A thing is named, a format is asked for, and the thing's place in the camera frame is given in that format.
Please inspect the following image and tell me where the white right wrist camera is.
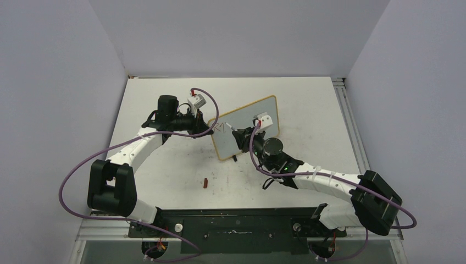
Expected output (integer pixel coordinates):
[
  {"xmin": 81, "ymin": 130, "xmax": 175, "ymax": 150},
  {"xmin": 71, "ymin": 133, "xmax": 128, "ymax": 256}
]
[{"xmin": 253, "ymin": 112, "xmax": 274, "ymax": 133}]

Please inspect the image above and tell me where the aluminium front frame rail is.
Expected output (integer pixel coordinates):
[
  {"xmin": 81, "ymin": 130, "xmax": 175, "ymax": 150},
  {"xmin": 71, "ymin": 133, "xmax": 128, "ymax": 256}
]
[{"xmin": 76, "ymin": 219, "xmax": 404, "ymax": 241}]

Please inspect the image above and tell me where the yellow framed whiteboard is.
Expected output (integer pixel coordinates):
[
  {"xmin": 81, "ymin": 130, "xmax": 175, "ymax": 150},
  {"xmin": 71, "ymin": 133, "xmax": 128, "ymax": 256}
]
[{"xmin": 211, "ymin": 95, "xmax": 280, "ymax": 161}]

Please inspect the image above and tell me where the white marker pen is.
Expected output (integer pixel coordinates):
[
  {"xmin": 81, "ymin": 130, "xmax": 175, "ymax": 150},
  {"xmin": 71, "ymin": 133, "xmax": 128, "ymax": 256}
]
[{"xmin": 225, "ymin": 122, "xmax": 237, "ymax": 131}]

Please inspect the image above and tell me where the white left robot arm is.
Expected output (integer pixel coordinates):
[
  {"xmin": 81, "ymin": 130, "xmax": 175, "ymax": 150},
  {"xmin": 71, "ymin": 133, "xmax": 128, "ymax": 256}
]
[{"xmin": 87, "ymin": 92, "xmax": 213, "ymax": 237}]

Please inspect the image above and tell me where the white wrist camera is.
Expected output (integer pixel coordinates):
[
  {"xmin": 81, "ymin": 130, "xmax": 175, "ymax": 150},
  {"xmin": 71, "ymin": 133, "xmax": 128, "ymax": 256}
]
[
  {"xmin": 187, "ymin": 94, "xmax": 206, "ymax": 111},
  {"xmin": 253, "ymin": 112, "xmax": 274, "ymax": 133}
]

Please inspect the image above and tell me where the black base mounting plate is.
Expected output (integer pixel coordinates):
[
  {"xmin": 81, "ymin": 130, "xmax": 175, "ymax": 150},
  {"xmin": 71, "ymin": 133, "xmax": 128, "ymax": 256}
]
[{"xmin": 127, "ymin": 207, "xmax": 347, "ymax": 255}]

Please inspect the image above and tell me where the aluminium right side rail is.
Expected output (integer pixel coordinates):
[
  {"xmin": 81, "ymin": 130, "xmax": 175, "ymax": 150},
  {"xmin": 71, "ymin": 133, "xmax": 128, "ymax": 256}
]
[{"xmin": 331, "ymin": 78, "xmax": 371, "ymax": 174}]

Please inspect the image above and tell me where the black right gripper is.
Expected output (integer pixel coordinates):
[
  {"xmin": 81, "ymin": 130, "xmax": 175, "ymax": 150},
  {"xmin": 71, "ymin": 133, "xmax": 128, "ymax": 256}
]
[{"xmin": 234, "ymin": 125, "xmax": 275, "ymax": 172}]

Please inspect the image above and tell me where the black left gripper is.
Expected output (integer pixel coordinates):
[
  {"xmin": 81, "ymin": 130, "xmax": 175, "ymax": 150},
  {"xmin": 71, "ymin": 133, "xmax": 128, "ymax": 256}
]
[{"xmin": 170, "ymin": 107, "xmax": 213, "ymax": 139}]

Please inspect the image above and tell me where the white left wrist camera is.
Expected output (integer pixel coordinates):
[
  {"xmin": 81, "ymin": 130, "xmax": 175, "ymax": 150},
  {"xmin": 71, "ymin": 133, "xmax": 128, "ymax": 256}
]
[{"xmin": 187, "ymin": 94, "xmax": 206, "ymax": 111}]

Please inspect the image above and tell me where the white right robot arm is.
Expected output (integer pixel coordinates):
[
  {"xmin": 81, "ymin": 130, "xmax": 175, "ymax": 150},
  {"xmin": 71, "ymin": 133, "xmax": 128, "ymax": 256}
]
[{"xmin": 232, "ymin": 127, "xmax": 402, "ymax": 236}]

